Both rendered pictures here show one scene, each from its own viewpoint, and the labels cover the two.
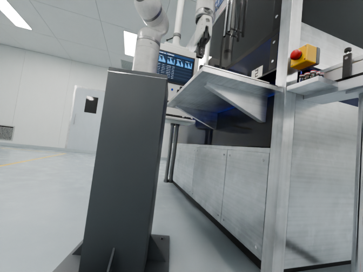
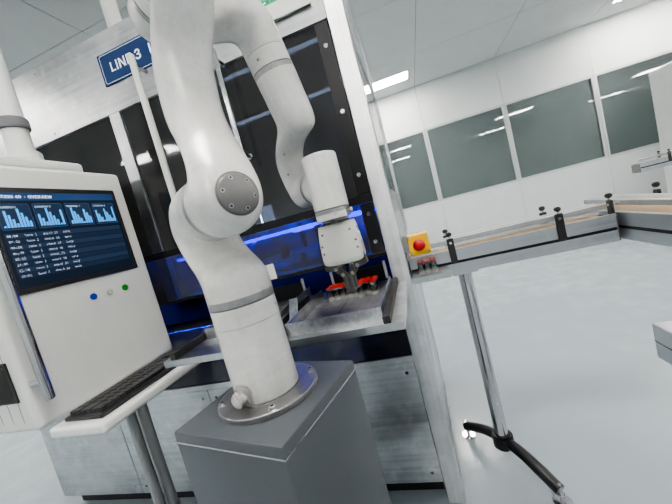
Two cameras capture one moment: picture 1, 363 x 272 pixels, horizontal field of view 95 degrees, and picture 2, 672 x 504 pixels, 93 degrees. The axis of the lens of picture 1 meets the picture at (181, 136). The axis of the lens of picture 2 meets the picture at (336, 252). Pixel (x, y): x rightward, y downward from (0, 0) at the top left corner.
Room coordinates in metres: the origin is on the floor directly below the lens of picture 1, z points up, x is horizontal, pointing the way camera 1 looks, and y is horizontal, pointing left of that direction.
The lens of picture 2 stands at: (0.34, 0.62, 1.14)
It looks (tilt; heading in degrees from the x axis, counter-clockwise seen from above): 5 degrees down; 302
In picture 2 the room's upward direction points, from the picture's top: 15 degrees counter-clockwise
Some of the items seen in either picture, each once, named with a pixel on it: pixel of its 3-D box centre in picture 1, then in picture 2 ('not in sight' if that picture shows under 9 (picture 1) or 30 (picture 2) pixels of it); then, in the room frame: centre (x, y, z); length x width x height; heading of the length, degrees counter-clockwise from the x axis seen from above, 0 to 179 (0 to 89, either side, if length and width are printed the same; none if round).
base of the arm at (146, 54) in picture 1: (145, 63); (256, 347); (0.81, 0.22, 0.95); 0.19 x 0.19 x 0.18
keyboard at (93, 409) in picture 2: (168, 116); (143, 376); (1.48, 0.13, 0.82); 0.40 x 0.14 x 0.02; 106
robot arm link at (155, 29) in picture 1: (153, 28); (217, 240); (0.84, 0.21, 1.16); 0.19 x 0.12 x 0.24; 162
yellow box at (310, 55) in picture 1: (304, 58); (418, 243); (0.68, -0.48, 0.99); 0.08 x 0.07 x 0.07; 107
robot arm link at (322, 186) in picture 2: (206, 2); (323, 182); (0.73, -0.04, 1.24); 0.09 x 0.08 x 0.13; 163
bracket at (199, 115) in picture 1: (196, 117); not in sight; (1.26, -0.10, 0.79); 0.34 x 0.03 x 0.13; 107
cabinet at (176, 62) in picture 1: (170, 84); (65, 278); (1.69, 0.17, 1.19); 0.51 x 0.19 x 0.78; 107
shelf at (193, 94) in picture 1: (214, 101); (301, 315); (1.03, -0.18, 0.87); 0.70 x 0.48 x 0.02; 17
